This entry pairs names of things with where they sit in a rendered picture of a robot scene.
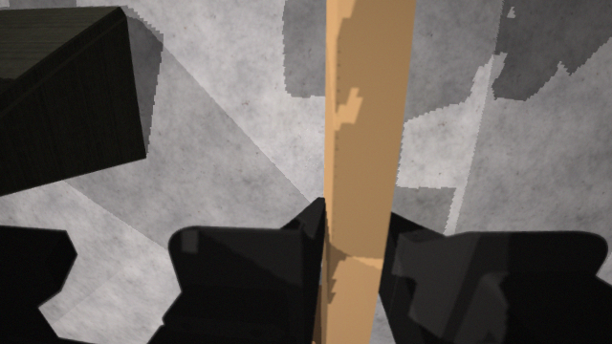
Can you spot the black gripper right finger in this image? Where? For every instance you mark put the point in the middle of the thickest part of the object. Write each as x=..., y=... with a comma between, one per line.
x=428, y=279

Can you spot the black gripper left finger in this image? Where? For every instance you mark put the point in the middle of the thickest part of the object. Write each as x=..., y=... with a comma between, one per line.
x=287, y=259

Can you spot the long wooden rail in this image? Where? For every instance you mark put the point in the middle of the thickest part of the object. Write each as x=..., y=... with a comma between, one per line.
x=368, y=50

